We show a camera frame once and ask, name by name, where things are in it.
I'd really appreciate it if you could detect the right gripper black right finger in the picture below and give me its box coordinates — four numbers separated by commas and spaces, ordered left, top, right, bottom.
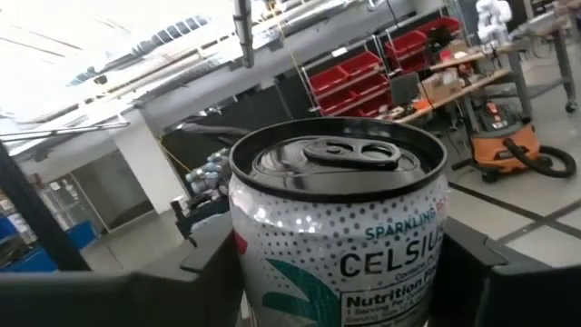
428, 216, 581, 327

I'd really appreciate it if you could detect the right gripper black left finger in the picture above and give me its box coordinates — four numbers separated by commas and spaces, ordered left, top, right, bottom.
0, 213, 249, 327

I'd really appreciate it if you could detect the white Celsius can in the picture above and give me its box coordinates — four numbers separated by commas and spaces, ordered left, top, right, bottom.
228, 116, 450, 327

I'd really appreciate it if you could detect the blue storage bin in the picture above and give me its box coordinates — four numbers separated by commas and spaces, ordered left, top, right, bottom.
63, 220, 99, 251

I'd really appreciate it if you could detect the black cart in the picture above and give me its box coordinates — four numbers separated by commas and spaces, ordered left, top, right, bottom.
170, 194, 232, 240

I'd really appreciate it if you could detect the orange shop vacuum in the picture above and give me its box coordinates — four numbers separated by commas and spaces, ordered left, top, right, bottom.
469, 102, 544, 183

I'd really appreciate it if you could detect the water bottle pack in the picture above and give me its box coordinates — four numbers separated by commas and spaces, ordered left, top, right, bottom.
183, 147, 232, 196

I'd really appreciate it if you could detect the wooden workbench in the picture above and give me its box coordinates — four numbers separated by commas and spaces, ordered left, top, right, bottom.
392, 43, 535, 133

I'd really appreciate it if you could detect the cardboard box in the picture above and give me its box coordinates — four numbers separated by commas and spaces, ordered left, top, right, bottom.
419, 72, 464, 104

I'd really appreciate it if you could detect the black bench monitor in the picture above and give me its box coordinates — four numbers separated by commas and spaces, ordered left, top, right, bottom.
389, 72, 421, 108

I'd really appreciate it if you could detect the grey metal table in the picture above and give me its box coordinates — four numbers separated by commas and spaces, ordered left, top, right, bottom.
512, 0, 581, 114

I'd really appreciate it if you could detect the red bin storage rack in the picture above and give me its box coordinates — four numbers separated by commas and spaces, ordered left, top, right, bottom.
383, 15, 464, 76
301, 49, 394, 119

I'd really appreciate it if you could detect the white humanoid robot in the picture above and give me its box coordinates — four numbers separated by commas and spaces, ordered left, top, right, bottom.
475, 0, 514, 46

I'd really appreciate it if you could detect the grey hanging pole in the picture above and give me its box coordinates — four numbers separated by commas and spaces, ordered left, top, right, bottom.
231, 0, 255, 69

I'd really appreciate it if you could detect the black aluminium table frame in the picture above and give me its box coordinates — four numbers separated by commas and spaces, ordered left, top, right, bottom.
0, 140, 92, 273

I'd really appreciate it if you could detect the black vacuum hose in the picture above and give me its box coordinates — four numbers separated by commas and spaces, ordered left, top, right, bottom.
451, 138, 578, 179

